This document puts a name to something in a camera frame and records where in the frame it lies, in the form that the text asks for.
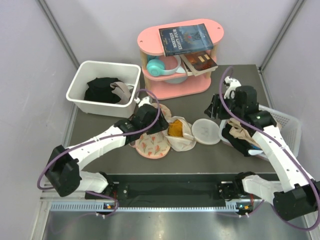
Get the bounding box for blue Nineteen Eighty-Four book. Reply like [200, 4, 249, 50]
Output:
[159, 23, 214, 57]

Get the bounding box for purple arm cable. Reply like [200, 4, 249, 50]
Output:
[37, 89, 161, 218]
[218, 66, 320, 231]

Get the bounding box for grey bowl on shelf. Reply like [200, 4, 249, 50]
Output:
[165, 75, 188, 84]

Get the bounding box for beige bra in bin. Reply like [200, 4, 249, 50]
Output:
[110, 81, 134, 105]

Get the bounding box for beige cloth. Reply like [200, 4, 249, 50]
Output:
[227, 118, 257, 146]

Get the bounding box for dark orange book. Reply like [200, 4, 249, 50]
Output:
[180, 51, 218, 76]

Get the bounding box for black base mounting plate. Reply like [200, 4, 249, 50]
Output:
[99, 181, 245, 201]

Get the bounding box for black garment in basket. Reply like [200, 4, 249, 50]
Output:
[221, 123, 258, 157]

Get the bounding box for floral mesh laundry bag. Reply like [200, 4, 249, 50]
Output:
[129, 103, 173, 160]

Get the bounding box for mustard yellow bra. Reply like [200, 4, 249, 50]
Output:
[167, 119, 183, 138]

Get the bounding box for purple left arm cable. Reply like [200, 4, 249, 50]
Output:
[37, 89, 161, 218]

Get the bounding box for white plastic basket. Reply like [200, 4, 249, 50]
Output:
[217, 104, 302, 162]

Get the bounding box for pink wooden shelf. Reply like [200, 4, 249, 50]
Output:
[137, 18, 224, 100]

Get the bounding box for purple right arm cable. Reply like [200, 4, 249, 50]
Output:
[218, 66, 320, 231]

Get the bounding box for white plastic bin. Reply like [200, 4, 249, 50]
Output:
[66, 60, 141, 118]

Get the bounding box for teal headphones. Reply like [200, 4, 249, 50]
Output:
[146, 55, 186, 77]

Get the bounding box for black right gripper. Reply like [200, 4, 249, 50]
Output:
[204, 93, 244, 120]

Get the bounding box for white mesh laundry bag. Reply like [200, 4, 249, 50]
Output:
[163, 115, 222, 152]

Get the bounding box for grey slotted cable duct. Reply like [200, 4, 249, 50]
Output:
[50, 201, 253, 212]

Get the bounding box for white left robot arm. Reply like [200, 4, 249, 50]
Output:
[44, 97, 169, 199]

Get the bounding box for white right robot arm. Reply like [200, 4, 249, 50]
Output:
[205, 76, 320, 221]

